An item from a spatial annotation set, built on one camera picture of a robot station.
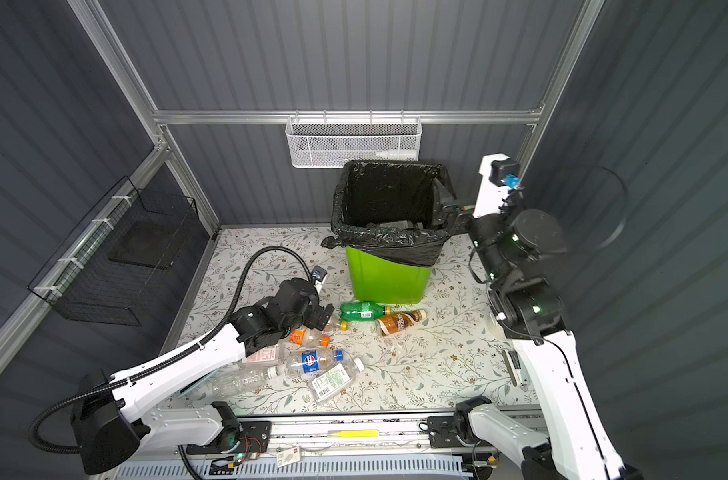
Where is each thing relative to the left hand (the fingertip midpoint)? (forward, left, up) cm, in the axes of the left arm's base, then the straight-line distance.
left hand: (314, 295), depth 79 cm
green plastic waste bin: (+8, -18, -6) cm, 20 cm away
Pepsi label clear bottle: (-13, +2, -13) cm, 18 cm away
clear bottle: (+26, -28, +1) cm, 38 cm away
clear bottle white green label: (-18, -4, -15) cm, 24 cm away
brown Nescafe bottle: (-2, -23, -13) cm, 26 cm away
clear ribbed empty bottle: (-16, +19, -12) cm, 28 cm away
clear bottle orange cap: (-4, +4, -16) cm, 17 cm away
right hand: (-1, -31, +36) cm, 48 cm away
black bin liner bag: (+29, -24, +3) cm, 38 cm away
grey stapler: (-17, -54, -15) cm, 59 cm away
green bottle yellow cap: (+2, -13, -13) cm, 19 cm away
